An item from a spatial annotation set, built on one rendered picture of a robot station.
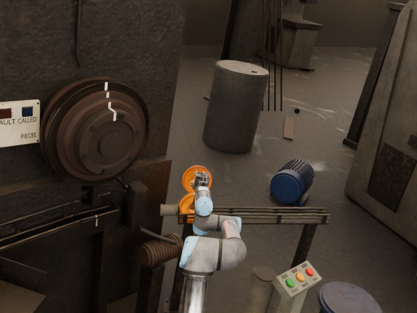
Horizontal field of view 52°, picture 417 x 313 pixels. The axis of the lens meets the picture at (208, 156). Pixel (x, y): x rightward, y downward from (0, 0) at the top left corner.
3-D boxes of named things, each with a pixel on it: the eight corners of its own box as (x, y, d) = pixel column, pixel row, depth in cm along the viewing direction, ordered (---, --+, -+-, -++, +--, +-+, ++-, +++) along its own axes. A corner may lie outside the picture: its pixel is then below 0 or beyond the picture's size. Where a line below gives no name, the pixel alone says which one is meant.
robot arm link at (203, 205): (194, 217, 189) (196, 200, 186) (193, 205, 199) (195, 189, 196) (212, 218, 190) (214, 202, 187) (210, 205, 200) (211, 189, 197)
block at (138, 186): (120, 222, 221) (124, 181, 211) (133, 217, 226) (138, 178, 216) (131, 233, 214) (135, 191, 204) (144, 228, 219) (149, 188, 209)
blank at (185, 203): (188, 222, 225) (188, 225, 222) (173, 201, 217) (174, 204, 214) (213, 207, 224) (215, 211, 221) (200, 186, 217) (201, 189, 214)
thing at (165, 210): (160, 211, 222) (160, 201, 220) (177, 211, 223) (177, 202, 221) (160, 218, 217) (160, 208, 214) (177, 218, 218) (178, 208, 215)
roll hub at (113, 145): (72, 176, 173) (76, 110, 161) (132, 164, 191) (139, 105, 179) (79, 182, 170) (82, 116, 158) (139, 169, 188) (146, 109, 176)
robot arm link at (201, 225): (215, 238, 196) (218, 217, 192) (191, 235, 196) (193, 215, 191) (215, 228, 203) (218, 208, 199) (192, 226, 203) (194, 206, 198)
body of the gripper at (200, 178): (209, 172, 211) (211, 184, 201) (206, 187, 215) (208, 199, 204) (194, 170, 210) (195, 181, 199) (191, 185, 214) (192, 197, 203)
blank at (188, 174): (179, 168, 220) (180, 169, 217) (208, 162, 223) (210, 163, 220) (184, 197, 223) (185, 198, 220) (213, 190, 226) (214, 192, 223)
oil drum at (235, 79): (191, 135, 489) (204, 58, 451) (228, 129, 527) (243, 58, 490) (225, 157, 450) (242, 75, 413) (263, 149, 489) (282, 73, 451)
